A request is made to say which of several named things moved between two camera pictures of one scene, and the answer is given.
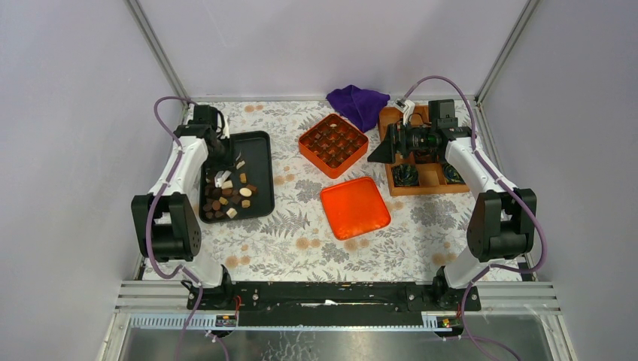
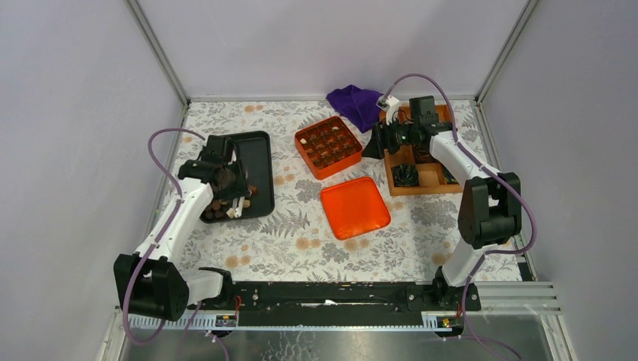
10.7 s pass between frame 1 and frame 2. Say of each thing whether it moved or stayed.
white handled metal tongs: moved
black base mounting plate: stayed
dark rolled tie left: stayed
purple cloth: stayed
